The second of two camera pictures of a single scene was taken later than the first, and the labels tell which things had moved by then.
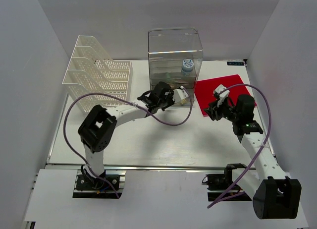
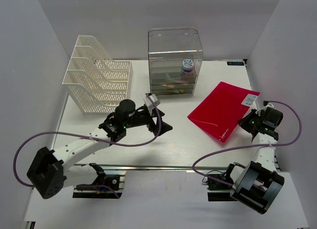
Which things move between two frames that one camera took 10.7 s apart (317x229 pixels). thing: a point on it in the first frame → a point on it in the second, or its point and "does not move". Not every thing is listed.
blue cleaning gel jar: (187, 67) does not move
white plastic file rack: (91, 79) does not move
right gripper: (214, 111) → (243, 122)
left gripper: (170, 94) → (154, 114)
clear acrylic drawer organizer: (175, 56) does not move
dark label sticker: (236, 63) does not move
